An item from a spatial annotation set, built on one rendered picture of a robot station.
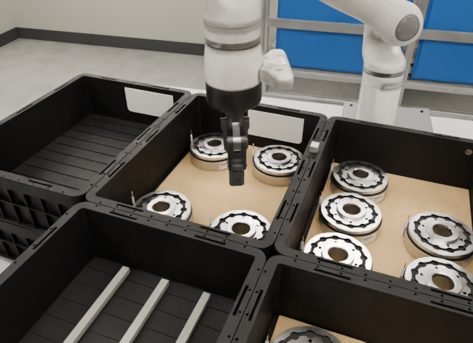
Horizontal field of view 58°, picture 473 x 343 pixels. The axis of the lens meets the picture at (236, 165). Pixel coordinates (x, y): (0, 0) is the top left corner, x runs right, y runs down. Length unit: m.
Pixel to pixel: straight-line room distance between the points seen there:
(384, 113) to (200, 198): 0.50
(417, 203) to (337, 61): 1.90
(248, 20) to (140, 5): 3.40
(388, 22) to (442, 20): 1.69
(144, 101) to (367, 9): 0.52
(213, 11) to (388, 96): 0.62
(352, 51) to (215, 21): 2.17
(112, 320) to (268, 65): 0.40
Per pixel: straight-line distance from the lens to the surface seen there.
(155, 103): 1.02
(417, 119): 1.25
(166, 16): 3.83
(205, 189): 0.83
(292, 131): 0.91
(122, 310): 0.66
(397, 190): 0.88
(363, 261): 0.68
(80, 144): 1.03
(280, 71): 0.55
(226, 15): 0.52
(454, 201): 0.90
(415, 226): 0.77
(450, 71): 2.74
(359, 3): 0.92
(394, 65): 1.03
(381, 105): 1.06
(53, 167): 0.97
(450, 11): 2.63
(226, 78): 0.54
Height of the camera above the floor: 1.34
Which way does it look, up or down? 35 degrees down
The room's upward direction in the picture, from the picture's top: straight up
